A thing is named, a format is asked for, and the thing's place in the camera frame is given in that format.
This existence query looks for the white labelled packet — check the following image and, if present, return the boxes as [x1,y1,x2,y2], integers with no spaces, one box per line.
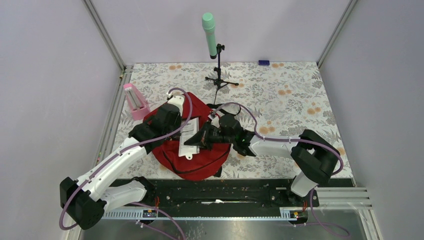
[178,117,200,161]

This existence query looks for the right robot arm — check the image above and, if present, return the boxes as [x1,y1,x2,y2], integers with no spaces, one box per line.
[184,114,340,206]

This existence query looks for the pink metronome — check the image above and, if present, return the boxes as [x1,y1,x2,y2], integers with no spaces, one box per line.
[123,83,151,121]

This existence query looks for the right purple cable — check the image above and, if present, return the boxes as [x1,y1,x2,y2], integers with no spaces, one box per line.
[208,101,352,238]

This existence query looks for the purple cable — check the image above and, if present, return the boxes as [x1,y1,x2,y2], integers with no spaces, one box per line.
[208,101,352,238]
[58,87,194,231]

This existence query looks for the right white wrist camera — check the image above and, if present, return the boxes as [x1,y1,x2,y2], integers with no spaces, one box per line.
[208,114,220,129]

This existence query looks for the mint green microphone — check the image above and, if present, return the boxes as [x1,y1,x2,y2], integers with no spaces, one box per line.
[202,12,218,59]

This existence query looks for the red backpack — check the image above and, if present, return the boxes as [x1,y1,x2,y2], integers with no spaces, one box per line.
[142,92,242,182]

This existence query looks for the black microphone tripod stand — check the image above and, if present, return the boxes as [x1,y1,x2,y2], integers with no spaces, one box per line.
[205,43,240,104]

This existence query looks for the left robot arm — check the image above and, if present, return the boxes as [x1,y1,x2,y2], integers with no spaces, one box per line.
[59,99,193,231]

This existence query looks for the small blue block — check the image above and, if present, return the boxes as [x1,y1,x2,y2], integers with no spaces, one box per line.
[258,60,270,66]

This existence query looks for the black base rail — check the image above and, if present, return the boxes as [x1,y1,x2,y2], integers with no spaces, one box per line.
[105,177,321,219]

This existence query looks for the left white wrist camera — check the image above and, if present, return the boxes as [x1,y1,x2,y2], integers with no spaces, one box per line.
[167,93,185,116]

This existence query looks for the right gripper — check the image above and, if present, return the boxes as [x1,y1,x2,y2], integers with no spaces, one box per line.
[184,120,236,152]

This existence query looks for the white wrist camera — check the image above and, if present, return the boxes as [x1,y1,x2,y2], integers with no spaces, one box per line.
[167,93,185,116]
[208,114,220,129]

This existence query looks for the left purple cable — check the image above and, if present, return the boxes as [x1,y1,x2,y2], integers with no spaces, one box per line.
[58,87,194,231]

